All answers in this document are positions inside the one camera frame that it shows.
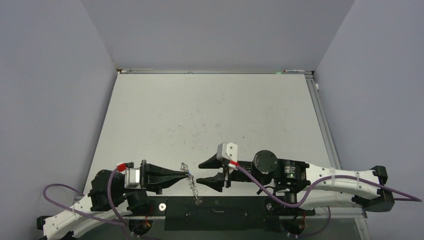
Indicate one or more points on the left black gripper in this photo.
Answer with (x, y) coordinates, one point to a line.
(153, 177)

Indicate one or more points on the aluminium frame rail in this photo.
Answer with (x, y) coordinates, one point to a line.
(323, 122)

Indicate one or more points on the marker pen on rail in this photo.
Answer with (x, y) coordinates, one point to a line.
(294, 71)

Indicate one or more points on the metal keyring disc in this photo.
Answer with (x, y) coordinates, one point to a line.
(191, 181)

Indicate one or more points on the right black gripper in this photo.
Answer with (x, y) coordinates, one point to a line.
(217, 180)

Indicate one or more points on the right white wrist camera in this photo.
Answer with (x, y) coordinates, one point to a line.
(227, 151)

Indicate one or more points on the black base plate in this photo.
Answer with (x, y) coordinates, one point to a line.
(228, 213)

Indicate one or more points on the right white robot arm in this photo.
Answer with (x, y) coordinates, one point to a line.
(302, 185)

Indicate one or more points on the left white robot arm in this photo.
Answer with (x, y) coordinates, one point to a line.
(115, 196)

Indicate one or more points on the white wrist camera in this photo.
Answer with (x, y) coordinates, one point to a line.
(227, 151)
(132, 178)

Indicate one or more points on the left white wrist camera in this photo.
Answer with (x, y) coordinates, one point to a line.
(132, 178)

